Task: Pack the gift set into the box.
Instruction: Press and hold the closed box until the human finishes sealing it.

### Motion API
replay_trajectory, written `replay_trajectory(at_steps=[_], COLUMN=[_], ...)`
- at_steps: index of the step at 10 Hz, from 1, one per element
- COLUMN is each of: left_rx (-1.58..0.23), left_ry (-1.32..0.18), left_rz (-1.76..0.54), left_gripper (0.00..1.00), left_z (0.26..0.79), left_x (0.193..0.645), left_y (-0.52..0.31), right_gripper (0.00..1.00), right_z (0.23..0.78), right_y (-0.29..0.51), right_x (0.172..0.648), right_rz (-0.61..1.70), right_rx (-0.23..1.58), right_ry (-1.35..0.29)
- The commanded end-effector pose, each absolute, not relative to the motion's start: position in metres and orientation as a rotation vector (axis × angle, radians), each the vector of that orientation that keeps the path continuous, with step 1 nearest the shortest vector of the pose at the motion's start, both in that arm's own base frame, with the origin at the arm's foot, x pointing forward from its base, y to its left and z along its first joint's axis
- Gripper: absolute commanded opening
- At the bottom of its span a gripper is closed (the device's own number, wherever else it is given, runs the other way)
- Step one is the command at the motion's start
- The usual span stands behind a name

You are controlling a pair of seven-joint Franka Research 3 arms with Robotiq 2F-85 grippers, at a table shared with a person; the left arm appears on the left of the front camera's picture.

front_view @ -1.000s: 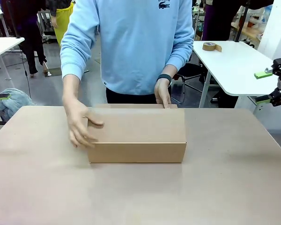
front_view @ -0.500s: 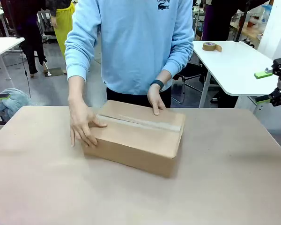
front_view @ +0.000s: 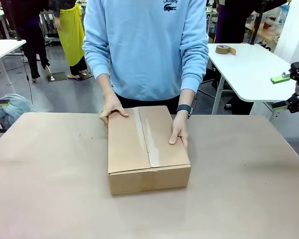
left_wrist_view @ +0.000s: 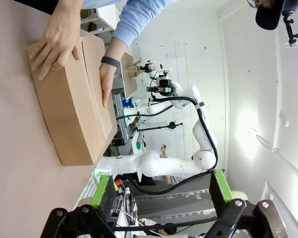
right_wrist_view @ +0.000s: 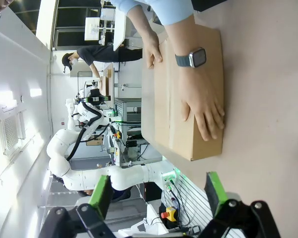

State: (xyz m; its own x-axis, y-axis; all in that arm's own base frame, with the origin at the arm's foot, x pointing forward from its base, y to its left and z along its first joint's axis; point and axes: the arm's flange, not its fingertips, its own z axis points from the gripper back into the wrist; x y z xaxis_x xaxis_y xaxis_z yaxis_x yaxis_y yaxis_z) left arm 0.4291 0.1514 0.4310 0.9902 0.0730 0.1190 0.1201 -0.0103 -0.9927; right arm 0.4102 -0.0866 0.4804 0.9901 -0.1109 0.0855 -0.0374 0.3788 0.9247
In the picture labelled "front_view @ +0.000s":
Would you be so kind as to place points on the brown cardboard box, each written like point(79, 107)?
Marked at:
point(139, 149)

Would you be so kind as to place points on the person's right forearm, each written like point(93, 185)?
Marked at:
point(97, 64)

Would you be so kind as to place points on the person's left forearm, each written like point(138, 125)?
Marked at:
point(194, 69)

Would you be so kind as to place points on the person's left hand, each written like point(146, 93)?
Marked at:
point(180, 128)

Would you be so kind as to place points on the person's right hand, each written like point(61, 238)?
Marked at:
point(112, 105)

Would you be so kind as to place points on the light blue cloth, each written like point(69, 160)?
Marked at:
point(17, 105)

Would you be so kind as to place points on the white table with rounded corners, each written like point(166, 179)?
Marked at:
point(251, 72)

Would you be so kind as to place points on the white table with grey legs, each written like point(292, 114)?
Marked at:
point(2, 49)

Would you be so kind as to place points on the white panel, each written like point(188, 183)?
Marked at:
point(292, 27)

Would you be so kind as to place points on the brown packing tape roll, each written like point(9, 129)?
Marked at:
point(223, 49)

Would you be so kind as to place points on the person in dark clothes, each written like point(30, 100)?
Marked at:
point(32, 37)

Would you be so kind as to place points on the black stand pole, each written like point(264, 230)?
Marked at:
point(257, 22)

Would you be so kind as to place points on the person in purple clothes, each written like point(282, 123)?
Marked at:
point(230, 22)

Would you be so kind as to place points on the person in yellow apron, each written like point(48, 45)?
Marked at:
point(71, 37)

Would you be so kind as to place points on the black smartwatch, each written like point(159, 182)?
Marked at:
point(184, 108)

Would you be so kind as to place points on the person in light blue sweater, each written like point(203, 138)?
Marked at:
point(147, 44)

